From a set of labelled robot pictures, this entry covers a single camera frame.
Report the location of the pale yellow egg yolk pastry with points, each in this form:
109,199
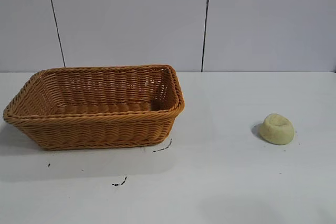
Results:
277,130

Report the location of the brown woven wicker basket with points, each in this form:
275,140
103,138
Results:
105,127

